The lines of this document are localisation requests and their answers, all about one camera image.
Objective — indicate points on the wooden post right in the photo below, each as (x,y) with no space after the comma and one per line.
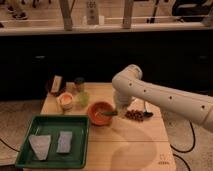
(127,16)

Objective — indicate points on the white sign stand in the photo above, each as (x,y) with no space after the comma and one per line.
(92,15)

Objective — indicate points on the green plastic tray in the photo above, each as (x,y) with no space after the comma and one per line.
(53,125)

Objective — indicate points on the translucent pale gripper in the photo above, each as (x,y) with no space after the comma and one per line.
(121,105)

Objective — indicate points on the orange bowl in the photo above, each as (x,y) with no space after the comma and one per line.
(96,111)

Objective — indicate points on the wooden post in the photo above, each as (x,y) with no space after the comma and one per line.
(66,14)
(127,16)

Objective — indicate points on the grey rectangular sponge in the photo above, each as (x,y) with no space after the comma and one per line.
(64,142)

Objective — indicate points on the green chili pepper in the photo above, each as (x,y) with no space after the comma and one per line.
(113,113)

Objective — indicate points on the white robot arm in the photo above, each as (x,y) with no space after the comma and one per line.
(197,108)

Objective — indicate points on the dark lid spice jar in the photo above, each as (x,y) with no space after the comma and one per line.
(79,84)

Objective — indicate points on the clear green plastic cup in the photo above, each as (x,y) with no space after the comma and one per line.
(83,99)

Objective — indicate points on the wooden post left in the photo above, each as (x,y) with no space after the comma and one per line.
(66,14)

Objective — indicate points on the white cup orange inside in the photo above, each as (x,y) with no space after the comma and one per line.
(65,100)

